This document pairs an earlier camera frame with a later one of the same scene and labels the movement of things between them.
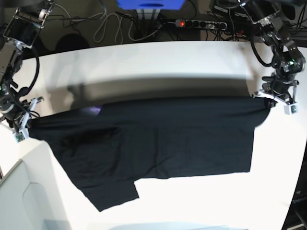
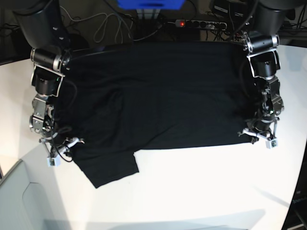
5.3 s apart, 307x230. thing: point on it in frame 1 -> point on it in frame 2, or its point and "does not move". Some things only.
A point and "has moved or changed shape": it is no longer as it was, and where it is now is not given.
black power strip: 203,24 does not move
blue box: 151,5 does not move
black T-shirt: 106,149 has moved or changed shape
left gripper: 16,112 -> 59,145
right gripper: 281,85 -> 260,127
